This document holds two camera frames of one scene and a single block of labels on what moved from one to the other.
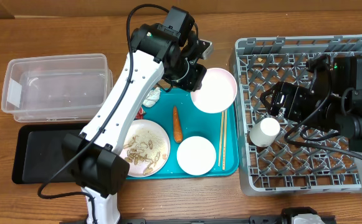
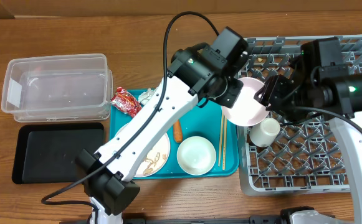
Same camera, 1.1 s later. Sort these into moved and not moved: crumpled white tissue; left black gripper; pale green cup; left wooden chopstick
Moved: left black gripper
Not moved: pale green cup; crumpled white tissue; left wooden chopstick
